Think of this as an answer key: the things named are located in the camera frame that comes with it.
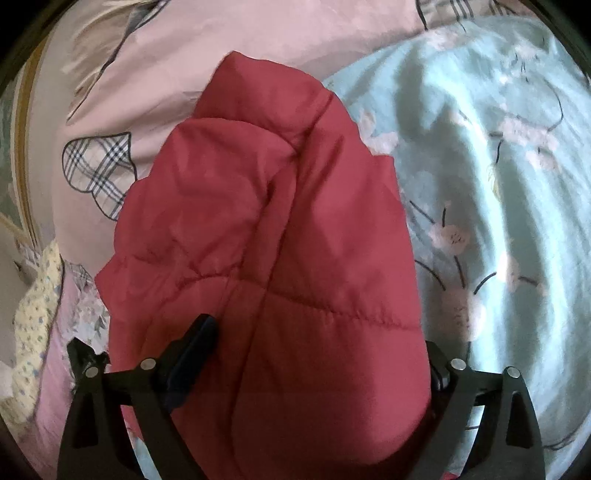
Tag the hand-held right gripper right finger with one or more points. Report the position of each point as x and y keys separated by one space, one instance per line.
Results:
x=438 y=369

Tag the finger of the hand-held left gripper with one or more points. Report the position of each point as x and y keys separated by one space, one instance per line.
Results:
x=83 y=355

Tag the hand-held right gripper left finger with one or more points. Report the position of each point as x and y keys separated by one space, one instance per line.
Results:
x=191 y=355

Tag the red quilted jacket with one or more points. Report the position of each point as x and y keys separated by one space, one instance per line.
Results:
x=277 y=230

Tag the white pink floral cloth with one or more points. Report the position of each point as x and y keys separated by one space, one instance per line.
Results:
x=85 y=309

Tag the plain pink cloth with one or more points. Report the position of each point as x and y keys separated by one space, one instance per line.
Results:
x=53 y=392

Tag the yellow floral pillow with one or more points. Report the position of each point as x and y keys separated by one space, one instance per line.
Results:
x=39 y=323

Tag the light blue floral bedsheet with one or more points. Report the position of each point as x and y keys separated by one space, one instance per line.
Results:
x=508 y=184

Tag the pink duvet with plaid hearts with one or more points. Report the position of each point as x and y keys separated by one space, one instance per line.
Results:
x=161 y=69

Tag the gold picture frame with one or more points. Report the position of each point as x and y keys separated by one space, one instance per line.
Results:
x=28 y=161

